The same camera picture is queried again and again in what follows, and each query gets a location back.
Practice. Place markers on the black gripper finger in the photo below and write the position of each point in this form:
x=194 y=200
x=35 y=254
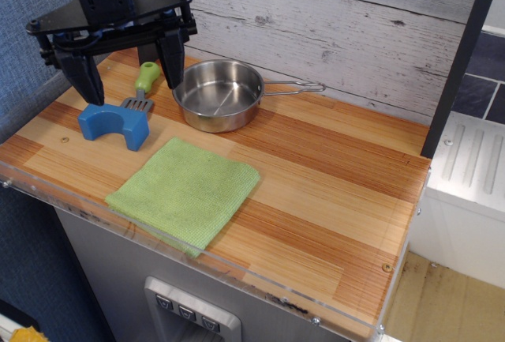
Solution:
x=81 y=71
x=171 y=52

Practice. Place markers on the grey toy fridge cabinet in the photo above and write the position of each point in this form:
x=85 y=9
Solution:
x=257 y=281

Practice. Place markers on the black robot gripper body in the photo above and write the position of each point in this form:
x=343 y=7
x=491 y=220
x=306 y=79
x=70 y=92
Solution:
x=95 y=27

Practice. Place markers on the clear acrylic edge guard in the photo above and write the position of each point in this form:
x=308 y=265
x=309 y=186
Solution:
x=369 y=226

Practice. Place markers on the silver dispenser button panel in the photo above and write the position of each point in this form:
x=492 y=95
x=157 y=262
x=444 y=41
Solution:
x=180 y=316

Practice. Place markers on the green handled grey spatula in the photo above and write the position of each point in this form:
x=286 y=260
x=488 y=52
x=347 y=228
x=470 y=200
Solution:
x=148 y=74

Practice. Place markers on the stainless steel pan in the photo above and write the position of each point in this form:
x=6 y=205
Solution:
x=220 y=96

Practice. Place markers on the yellow object at corner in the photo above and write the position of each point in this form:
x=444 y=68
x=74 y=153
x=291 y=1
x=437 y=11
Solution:
x=27 y=335

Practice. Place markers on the blue arch wooden block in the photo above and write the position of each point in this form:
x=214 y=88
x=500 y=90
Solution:
x=96 y=121

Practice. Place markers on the white toy sink counter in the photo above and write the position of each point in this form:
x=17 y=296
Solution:
x=460 y=221

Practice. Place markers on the dark grey right post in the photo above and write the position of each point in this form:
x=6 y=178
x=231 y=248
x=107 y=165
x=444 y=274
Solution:
x=477 y=16

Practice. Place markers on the green cloth towel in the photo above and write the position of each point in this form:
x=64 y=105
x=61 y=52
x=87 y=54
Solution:
x=187 y=194

